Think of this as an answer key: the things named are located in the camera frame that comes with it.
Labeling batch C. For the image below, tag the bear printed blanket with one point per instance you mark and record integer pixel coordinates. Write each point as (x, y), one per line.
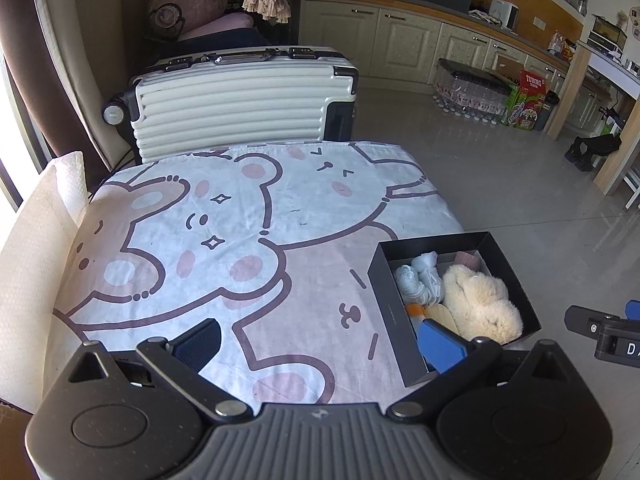
(250, 270)

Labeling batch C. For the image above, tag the brown curtain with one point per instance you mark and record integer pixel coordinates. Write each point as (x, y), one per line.
(25, 85)

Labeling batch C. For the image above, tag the white ribbed suitcase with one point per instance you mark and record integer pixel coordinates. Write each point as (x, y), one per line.
(230, 110)

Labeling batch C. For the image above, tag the cotton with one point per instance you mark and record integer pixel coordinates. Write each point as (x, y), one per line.
(431, 272)

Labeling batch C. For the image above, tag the white wall switch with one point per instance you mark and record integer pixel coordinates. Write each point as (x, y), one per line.
(539, 22)

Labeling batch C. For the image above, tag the brown tape roll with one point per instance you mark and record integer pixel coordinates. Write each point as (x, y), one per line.
(467, 261)

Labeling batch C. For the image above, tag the small white appliance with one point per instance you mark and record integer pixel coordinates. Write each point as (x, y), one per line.
(504, 15)

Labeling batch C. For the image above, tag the pink cushion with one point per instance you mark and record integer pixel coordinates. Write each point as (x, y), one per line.
(225, 24)

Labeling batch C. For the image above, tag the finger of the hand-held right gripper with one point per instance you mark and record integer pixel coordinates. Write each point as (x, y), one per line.
(585, 319)
(633, 310)

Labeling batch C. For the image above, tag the white crumpled cloth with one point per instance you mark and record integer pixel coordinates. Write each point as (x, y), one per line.
(482, 16)

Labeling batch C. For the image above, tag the light wooden block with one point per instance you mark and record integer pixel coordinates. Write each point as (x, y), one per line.
(442, 317)

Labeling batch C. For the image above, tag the white tube with orange cap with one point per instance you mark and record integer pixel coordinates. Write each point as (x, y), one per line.
(415, 310)

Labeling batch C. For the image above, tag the glass tank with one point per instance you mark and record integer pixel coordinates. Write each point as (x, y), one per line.
(607, 32)

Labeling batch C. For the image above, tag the light wooden table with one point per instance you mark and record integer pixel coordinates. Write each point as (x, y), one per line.
(570, 90)

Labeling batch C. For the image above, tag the clear plastic bottle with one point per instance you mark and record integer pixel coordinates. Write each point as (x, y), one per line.
(556, 42)

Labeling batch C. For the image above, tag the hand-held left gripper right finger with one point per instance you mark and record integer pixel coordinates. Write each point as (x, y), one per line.
(442, 345)

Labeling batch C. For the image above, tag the pack of water bottles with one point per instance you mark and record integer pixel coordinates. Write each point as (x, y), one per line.
(470, 92)

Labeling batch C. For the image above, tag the window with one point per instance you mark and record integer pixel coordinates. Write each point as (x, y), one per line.
(7, 135)

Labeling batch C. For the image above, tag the green red carton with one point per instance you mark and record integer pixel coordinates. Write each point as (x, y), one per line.
(527, 105)

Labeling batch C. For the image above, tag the brown cardboard box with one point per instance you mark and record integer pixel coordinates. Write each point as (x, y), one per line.
(510, 67)

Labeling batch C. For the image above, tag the dark blue cloth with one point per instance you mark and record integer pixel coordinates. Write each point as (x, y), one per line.
(235, 42)

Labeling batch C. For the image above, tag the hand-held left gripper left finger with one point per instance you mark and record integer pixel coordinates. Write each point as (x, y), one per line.
(197, 342)

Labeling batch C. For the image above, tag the beige plush toy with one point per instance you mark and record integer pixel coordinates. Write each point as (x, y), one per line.
(485, 305)

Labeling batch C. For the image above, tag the black cardboard box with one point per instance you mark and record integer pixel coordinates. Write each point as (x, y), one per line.
(395, 330)

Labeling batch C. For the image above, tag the black trash bin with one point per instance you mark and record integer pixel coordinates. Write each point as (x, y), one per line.
(546, 112)

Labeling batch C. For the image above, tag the cream cabinet row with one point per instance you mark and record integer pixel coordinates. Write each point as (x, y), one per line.
(400, 35)

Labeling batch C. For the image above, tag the white foam sheet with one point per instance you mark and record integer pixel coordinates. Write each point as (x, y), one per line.
(30, 280)

